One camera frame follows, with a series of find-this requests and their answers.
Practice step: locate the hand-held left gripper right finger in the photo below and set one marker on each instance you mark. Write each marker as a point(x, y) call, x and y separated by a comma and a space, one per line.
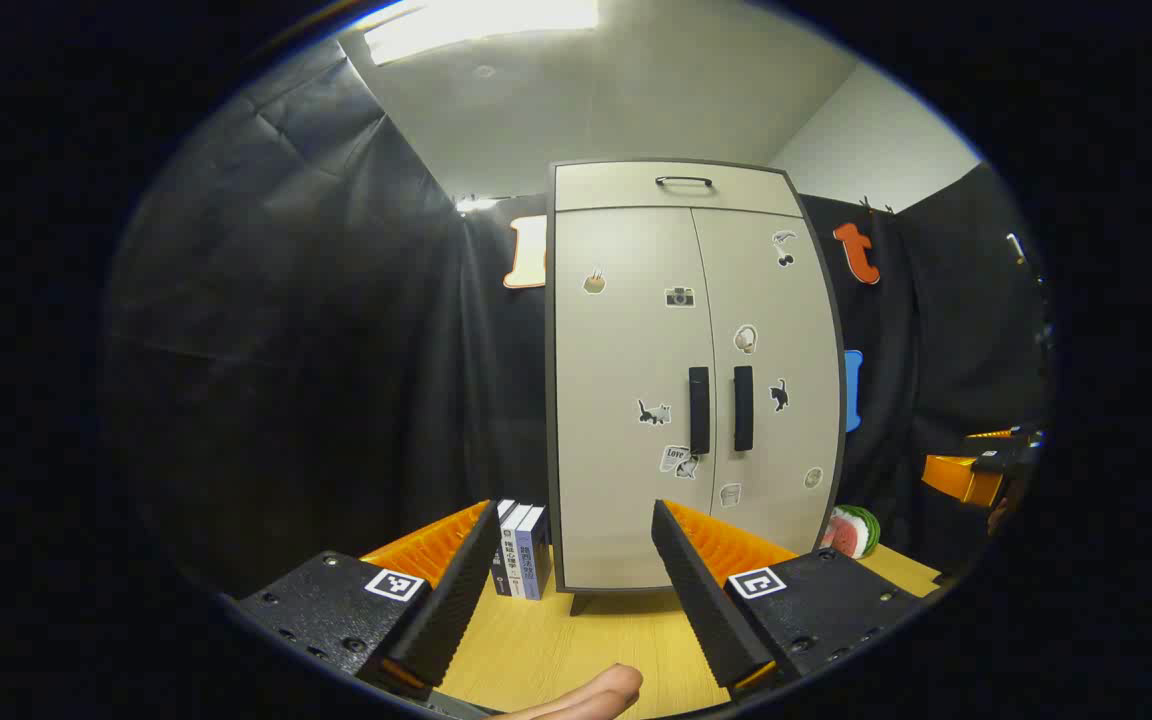
point(706, 600)

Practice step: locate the watermelon slice toy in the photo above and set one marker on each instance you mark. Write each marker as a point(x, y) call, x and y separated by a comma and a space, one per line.
point(851, 532)

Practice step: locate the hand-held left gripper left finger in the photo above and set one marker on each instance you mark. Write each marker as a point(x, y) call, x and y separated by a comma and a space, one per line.
point(451, 600)

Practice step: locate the beige cabinet drawer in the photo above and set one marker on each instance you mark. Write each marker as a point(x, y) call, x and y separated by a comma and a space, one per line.
point(616, 187)

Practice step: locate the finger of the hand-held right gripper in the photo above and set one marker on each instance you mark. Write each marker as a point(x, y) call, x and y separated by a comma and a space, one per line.
point(991, 435)
point(956, 478)

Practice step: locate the black backdrop cloth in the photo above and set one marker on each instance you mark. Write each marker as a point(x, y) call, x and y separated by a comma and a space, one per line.
point(316, 350)

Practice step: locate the white spine book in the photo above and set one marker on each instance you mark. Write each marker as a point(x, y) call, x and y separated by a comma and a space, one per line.
point(514, 550)

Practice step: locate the beige cabinet door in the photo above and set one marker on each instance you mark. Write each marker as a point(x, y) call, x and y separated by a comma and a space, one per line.
point(786, 300)
point(616, 400)

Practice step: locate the beige double-door shoe cabinet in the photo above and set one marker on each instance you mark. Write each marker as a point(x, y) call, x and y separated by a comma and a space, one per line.
point(588, 601)

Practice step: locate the ceiling light panel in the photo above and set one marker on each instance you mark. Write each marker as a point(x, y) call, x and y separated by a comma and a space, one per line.
point(476, 20)

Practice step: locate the dark blue book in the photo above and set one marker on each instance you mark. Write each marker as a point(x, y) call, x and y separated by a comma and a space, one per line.
point(498, 560)

